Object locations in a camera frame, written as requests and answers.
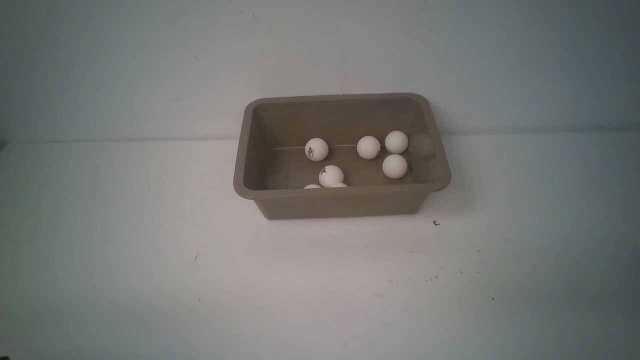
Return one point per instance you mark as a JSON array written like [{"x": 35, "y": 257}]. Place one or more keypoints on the tan plastic bin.
[{"x": 272, "y": 169}]

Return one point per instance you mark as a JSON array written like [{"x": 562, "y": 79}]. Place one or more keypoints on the white ball red black logo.
[{"x": 368, "y": 147}]

